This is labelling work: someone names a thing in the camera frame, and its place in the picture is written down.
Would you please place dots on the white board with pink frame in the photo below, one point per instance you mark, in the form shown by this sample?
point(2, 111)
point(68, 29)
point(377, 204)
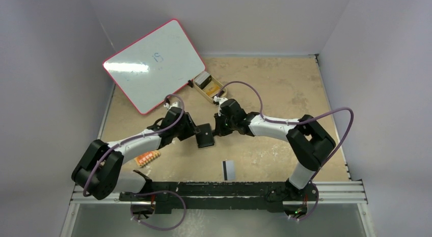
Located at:
point(158, 64)

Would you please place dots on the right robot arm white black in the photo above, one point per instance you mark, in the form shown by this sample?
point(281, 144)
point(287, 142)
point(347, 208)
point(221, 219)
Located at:
point(309, 141)

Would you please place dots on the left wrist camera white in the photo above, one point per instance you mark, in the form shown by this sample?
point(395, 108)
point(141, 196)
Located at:
point(176, 104)

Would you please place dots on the gold card in tray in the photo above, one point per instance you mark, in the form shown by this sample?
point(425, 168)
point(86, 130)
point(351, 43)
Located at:
point(211, 90)

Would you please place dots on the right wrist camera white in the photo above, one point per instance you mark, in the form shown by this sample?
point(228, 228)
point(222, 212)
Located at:
point(219, 101)

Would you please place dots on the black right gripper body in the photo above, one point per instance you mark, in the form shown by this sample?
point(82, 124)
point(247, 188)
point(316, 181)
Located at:
point(219, 124)

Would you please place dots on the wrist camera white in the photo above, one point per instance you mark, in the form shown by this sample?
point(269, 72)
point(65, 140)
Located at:
point(219, 101)
point(176, 104)

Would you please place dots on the beige oval card tray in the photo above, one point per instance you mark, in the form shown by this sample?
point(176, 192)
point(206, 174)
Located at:
point(222, 92)

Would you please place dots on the black card holder wallet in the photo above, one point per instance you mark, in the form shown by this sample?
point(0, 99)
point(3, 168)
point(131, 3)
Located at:
point(204, 136)

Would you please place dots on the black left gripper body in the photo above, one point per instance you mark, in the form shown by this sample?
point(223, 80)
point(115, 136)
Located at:
point(185, 130)

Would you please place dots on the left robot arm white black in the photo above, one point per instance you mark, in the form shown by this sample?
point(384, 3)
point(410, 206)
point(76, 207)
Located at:
point(98, 170)

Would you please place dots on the grey card with magnetic stripe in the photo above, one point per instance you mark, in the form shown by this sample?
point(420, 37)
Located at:
point(228, 170)

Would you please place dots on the orange snack packet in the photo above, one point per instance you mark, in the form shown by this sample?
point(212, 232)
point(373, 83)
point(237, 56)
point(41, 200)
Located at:
point(147, 157)

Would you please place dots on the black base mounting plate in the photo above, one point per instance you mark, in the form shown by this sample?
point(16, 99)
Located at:
point(272, 196)

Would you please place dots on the grey card stack in tray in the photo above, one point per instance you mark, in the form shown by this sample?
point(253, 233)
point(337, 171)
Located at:
point(202, 80)

